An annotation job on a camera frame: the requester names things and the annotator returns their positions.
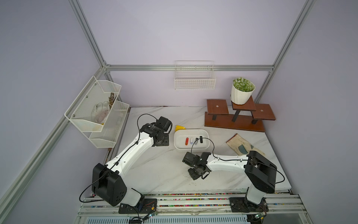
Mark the white mesh two-tier shelf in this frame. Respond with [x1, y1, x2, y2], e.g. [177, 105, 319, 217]
[64, 77, 130, 148]

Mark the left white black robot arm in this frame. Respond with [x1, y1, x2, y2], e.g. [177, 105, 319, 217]
[91, 116, 172, 210]

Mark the clear bag in shelf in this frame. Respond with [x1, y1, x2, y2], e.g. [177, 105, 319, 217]
[91, 101, 110, 125]

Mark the white pot green plant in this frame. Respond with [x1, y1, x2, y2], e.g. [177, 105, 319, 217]
[230, 77, 255, 105]

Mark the brown wooden stepped stand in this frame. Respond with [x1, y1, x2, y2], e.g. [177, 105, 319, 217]
[204, 97, 276, 132]

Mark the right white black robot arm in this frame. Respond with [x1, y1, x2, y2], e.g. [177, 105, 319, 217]
[182, 151, 278, 205]

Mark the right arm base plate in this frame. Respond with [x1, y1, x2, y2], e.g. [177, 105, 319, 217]
[229, 197, 269, 213]

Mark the white wire wall basket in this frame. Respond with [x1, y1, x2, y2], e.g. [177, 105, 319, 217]
[174, 61, 216, 90]

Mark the white storage box tray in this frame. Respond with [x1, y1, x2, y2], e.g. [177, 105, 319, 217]
[174, 129, 210, 152]

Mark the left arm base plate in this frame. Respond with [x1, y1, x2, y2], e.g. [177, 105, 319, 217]
[118, 198, 158, 215]

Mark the yellow object behind tray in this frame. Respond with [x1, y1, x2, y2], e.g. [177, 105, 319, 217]
[175, 125, 186, 132]

